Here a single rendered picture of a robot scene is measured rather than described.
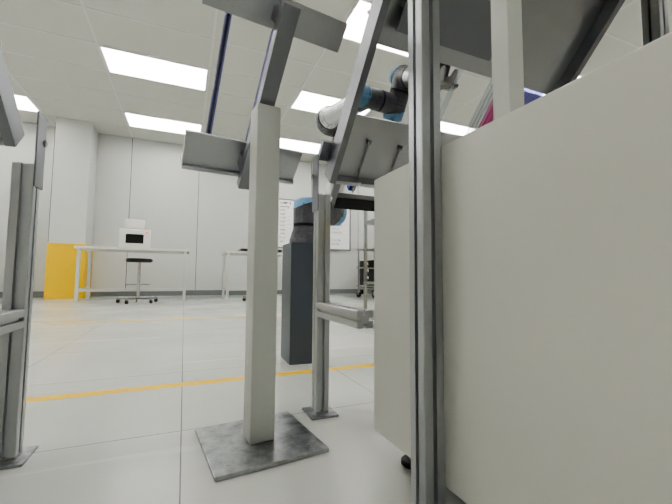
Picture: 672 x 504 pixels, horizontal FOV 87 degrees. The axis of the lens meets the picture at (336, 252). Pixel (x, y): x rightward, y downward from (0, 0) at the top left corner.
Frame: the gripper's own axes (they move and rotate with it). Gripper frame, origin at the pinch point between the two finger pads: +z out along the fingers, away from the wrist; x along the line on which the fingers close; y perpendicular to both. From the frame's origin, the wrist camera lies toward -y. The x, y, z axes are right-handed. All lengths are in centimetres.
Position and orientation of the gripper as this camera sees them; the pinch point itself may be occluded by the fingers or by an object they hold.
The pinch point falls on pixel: (451, 87)
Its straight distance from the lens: 122.2
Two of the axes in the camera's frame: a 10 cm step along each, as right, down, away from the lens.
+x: 9.2, 0.3, 3.9
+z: 3.4, 4.4, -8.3
